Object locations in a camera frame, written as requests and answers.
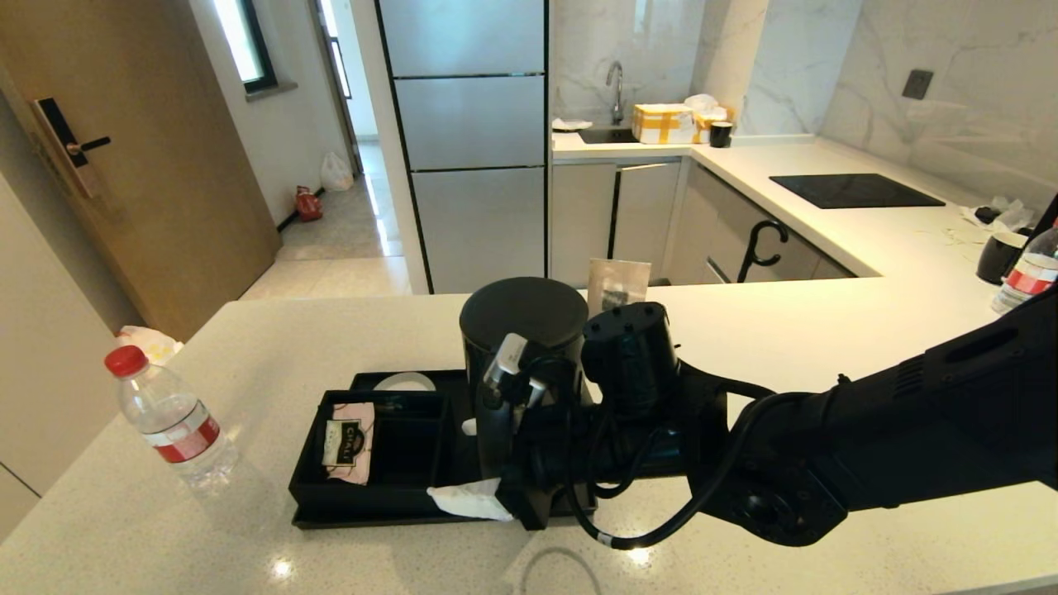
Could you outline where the black electric kettle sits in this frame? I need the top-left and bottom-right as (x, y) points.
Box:
(459, 277), (589, 497)

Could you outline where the clear plastic water bottle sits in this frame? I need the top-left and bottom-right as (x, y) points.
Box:
(104, 345), (241, 495)
(992, 221), (1058, 316)

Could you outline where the pink tea bag packet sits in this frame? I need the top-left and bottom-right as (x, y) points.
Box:
(321, 402), (376, 486)

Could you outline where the black compartment box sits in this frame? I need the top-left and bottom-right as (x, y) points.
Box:
(288, 390), (450, 515)

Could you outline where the white round coaster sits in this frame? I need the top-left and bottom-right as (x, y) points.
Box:
(372, 373), (436, 393)

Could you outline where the black serving tray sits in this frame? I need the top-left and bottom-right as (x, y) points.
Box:
(289, 369), (598, 531)

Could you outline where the QR code sign stand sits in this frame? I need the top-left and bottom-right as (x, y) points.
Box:
(587, 258), (652, 320)

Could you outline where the grey cabinet door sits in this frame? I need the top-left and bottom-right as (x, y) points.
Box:
(613, 162), (680, 284)
(550, 164), (617, 288)

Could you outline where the grey drawer cabinet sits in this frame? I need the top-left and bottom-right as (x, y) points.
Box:
(665, 159), (856, 286)

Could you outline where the silver refrigerator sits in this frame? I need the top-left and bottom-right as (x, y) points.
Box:
(374, 0), (551, 295)

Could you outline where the white yellow plastic bag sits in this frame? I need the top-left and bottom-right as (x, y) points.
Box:
(117, 326), (183, 369)

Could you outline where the large yellow taped box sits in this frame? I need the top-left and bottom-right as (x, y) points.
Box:
(632, 103), (699, 145)

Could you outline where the chrome faucet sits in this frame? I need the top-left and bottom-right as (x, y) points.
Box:
(605, 61), (627, 126)

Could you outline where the brown wooden door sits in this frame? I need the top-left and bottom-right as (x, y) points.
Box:
(0, 0), (284, 343)

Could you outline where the black induction cooktop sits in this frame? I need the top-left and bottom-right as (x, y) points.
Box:
(769, 172), (947, 209)

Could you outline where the dark framed window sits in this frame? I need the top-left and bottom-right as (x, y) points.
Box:
(211, 0), (279, 94)

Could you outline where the black mug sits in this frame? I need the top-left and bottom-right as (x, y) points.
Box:
(977, 231), (1030, 286)

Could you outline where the crumpled clear plastic wrap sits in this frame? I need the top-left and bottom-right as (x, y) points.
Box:
(961, 196), (1036, 233)

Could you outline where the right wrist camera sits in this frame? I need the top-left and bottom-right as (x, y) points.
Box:
(484, 333), (548, 410)

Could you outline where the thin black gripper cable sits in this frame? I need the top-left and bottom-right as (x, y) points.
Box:
(589, 413), (664, 499)

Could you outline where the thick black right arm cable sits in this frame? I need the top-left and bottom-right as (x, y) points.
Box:
(569, 391), (819, 551)

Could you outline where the black hook handle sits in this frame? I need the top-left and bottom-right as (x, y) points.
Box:
(737, 220), (790, 284)

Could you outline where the black door lock handle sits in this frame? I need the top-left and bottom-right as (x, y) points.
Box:
(31, 98), (112, 171)

